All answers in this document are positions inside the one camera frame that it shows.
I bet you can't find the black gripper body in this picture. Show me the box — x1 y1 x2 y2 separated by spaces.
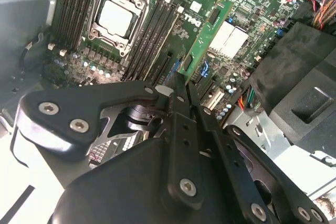
48 137 250 224

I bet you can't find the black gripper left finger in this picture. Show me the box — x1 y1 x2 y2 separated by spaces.
10 72 208 210

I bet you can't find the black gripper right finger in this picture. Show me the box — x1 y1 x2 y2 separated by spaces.
189 83 330 224

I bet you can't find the green RAM stick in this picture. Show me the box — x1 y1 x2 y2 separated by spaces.
177 0 235 83

